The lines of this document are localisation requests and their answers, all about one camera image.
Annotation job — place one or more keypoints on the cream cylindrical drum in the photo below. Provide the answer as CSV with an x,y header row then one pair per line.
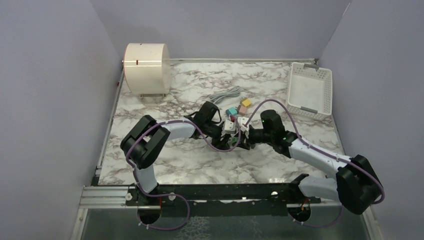
x,y
147,68

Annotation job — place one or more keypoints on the pink usb charger plug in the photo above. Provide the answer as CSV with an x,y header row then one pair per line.
x,y
242,110

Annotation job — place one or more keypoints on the yellow usb charger plug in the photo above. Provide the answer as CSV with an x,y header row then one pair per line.
x,y
245,102

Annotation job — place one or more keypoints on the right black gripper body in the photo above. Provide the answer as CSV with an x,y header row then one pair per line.
x,y
259,136

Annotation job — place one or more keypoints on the white plastic basket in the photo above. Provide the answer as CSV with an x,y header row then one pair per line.
x,y
310,91

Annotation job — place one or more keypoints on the teal usb charger plug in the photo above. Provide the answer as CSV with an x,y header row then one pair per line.
x,y
232,111

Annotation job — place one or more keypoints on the black mounting rail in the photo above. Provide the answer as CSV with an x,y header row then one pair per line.
x,y
219,200

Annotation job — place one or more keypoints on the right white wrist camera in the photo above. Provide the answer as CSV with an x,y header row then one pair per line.
x,y
243,125

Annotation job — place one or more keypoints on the green usb charger plug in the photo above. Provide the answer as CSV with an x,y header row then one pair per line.
x,y
233,141

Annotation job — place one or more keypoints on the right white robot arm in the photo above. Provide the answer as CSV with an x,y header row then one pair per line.
x,y
350,180

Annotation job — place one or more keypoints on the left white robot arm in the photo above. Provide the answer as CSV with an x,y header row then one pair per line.
x,y
143,144

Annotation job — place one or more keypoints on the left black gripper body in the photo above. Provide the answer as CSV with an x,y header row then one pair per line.
x,y
214,132

